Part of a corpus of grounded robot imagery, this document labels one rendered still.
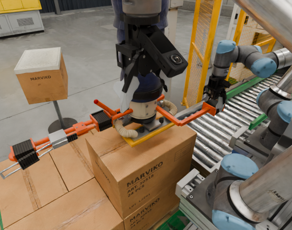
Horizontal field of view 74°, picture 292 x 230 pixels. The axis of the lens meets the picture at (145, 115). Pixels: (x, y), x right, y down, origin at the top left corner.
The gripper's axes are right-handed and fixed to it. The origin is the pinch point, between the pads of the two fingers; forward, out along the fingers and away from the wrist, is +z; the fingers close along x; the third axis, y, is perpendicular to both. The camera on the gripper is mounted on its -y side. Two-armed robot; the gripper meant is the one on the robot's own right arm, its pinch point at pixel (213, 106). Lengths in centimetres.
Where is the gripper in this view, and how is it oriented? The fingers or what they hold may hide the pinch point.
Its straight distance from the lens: 113.9
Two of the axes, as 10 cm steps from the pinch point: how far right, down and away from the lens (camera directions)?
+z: 0.0, 8.0, 6.0
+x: 6.0, 4.8, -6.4
